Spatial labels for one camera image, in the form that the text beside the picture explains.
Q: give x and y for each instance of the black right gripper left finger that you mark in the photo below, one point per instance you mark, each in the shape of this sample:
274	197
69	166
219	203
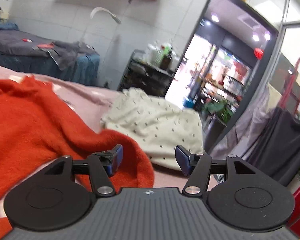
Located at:
63	192

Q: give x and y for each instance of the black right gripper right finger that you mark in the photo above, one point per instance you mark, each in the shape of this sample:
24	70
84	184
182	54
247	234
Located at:
235	192

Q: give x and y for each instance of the orange-red knit sweater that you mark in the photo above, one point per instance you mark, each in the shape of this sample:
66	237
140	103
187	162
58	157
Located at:
36	127

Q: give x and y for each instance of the dark grey hanging cloth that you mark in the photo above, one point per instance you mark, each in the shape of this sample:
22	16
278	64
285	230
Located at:
277	150

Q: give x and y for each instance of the pink polka dot bedsheet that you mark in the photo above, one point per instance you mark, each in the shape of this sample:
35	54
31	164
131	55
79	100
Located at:
89	104

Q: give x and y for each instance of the cream dotted knit garment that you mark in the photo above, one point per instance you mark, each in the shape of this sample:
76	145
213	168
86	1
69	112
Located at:
157	125

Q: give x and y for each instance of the red step ladder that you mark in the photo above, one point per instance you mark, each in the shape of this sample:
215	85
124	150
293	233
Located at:
290	99

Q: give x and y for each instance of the grey blue side bed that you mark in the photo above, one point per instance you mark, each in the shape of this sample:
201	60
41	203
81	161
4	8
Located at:
17	54

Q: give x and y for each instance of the grey towel on bed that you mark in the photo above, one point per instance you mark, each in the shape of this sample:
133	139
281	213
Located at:
65	54

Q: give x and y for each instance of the red hanging lantern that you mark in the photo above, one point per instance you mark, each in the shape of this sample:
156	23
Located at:
259	53

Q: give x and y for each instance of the black wire storage rack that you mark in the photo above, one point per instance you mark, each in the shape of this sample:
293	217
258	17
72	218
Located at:
152	80

